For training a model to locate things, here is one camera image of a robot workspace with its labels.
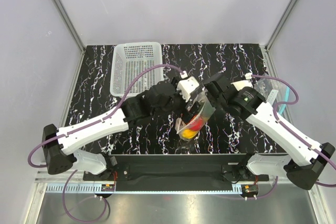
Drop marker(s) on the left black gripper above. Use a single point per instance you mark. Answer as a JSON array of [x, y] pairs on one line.
[[185, 114]]

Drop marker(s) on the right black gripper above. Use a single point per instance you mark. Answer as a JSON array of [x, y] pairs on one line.
[[212, 100]]

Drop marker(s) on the red apple fruit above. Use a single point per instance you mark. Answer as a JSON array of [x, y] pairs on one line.
[[197, 123]]

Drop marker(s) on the clear dotted zip bag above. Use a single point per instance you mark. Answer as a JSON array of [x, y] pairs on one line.
[[206, 112]]

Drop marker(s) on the yellow lemon fruit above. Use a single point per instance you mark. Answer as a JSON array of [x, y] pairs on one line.
[[188, 134]]

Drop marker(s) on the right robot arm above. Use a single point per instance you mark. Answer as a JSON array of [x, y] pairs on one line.
[[305, 158]]

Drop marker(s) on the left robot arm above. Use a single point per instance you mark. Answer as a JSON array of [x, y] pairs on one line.
[[63, 145]]

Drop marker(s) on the spare clear zip bags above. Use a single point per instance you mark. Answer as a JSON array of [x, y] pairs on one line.
[[274, 91]]

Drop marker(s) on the white perforated plastic basket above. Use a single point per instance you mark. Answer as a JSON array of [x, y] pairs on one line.
[[131, 59]]

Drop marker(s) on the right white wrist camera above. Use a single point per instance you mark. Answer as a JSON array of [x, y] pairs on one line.
[[239, 85]]

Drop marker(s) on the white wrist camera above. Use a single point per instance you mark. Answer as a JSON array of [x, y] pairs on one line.
[[186, 87], [239, 85]]

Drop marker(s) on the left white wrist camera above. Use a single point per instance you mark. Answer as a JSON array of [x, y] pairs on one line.
[[186, 87]]

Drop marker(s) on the white slotted cable duct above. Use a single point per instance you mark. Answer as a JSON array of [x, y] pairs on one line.
[[147, 188]]

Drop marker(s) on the right aluminium frame post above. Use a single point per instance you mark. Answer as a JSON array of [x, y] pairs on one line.
[[286, 14]]

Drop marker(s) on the aluminium frame post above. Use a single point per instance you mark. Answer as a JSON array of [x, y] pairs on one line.
[[68, 23], [286, 14]]

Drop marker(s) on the left aluminium frame post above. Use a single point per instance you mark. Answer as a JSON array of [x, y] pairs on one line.
[[68, 23]]

